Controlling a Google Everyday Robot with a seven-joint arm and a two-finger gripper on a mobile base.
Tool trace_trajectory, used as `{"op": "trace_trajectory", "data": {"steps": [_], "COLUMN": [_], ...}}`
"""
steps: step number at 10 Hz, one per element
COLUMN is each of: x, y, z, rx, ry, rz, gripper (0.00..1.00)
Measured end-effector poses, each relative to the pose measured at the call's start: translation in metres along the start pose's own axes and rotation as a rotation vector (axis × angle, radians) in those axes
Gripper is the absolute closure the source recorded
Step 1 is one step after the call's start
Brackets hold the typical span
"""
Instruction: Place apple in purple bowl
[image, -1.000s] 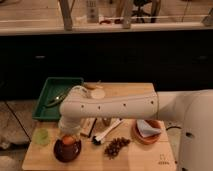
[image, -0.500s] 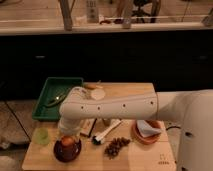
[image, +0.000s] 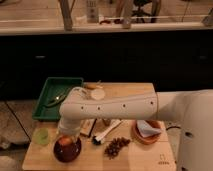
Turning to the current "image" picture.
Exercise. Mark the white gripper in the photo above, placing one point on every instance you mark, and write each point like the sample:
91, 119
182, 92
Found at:
68, 127

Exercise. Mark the red apple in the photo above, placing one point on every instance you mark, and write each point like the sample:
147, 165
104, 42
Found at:
65, 140

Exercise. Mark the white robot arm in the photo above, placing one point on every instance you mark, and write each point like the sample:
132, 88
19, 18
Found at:
193, 110

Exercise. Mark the purple bowl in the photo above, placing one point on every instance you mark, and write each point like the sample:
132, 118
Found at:
67, 153

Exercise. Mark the grey cloth in bowl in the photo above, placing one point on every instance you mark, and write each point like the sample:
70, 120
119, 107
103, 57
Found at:
145, 129

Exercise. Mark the orange terracotta bowl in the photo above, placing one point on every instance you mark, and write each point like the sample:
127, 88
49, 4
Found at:
145, 140

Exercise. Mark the small white black box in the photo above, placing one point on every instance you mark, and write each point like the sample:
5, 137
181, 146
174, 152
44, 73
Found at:
87, 127

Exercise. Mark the green spoon in tray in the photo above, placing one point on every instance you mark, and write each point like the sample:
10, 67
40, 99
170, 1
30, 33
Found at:
58, 99

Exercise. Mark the small green cup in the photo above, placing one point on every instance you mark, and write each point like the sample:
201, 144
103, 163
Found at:
41, 136

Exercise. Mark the small metal cup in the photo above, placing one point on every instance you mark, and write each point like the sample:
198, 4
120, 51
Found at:
106, 122

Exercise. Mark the green tray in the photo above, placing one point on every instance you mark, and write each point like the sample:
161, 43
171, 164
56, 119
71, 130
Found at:
53, 86

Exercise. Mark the white round lid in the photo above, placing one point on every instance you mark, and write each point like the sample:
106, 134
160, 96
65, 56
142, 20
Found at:
97, 94

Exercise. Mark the yellow banana piece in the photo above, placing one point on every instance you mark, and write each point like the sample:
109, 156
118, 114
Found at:
91, 85

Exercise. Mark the bunch of brown grapes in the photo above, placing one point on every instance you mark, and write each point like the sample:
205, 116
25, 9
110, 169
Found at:
114, 147

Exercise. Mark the office chair in background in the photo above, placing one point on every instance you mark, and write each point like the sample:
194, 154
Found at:
139, 14

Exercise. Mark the white handled brush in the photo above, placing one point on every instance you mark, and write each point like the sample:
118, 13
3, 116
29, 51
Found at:
97, 139

